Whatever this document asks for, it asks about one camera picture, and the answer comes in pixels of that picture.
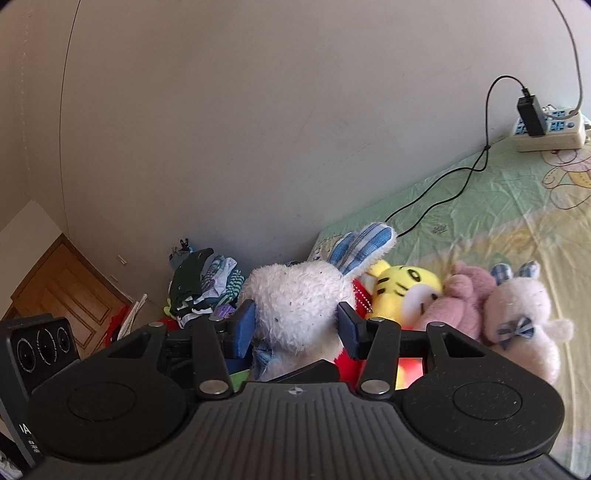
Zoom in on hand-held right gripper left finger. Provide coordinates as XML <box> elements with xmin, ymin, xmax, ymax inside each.
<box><xmin>106</xmin><ymin>299</ymin><xmax>257</xmax><ymax>400</ymax></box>

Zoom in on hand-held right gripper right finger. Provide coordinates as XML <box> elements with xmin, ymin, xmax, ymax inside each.
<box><xmin>336</xmin><ymin>302</ymin><xmax>484</xmax><ymax>398</ymax></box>

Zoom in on large white plush rabbit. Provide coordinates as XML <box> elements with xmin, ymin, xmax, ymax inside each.
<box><xmin>238</xmin><ymin>222</ymin><xmax>398</xmax><ymax>382</ymax></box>

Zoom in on yellow tiger plush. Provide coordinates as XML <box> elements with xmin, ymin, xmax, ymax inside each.
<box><xmin>369</xmin><ymin>261</ymin><xmax>444</xmax><ymax>389</ymax></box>

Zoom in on wooden door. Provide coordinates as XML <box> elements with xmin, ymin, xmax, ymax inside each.
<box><xmin>9</xmin><ymin>233</ymin><xmax>134</xmax><ymax>361</ymax></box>

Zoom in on black flat object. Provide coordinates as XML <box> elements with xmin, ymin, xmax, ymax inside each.
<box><xmin>268</xmin><ymin>359</ymin><xmax>342</xmax><ymax>384</ymax></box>

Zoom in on pile of folded clothes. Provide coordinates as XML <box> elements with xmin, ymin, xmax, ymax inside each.
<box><xmin>164</xmin><ymin>248</ymin><xmax>245</xmax><ymax>329</ymax></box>

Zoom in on red bag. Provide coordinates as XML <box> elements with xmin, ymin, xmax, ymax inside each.
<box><xmin>107</xmin><ymin>305</ymin><xmax>134</xmax><ymax>345</ymax></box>

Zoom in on pink plush toy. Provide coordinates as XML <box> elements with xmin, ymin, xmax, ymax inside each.
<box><xmin>413</xmin><ymin>261</ymin><xmax>497</xmax><ymax>345</ymax></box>

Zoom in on small white plush rabbit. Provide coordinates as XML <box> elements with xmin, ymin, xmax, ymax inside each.
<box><xmin>482</xmin><ymin>261</ymin><xmax>575</xmax><ymax>387</ymax></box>

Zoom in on green printed bed sheet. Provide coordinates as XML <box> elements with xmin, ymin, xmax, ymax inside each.
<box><xmin>307</xmin><ymin>124</ymin><xmax>591</xmax><ymax>479</ymax></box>

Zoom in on white power strip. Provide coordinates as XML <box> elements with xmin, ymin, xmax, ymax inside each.
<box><xmin>510</xmin><ymin>104</ymin><xmax>590</xmax><ymax>153</ymax></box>

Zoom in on black charger with cable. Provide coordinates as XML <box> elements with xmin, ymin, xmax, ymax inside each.
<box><xmin>385</xmin><ymin>75</ymin><xmax>528</xmax><ymax>239</ymax></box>

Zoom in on grey cable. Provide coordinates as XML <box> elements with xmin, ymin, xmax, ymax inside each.
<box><xmin>554</xmin><ymin>0</ymin><xmax>584</xmax><ymax>121</ymax></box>

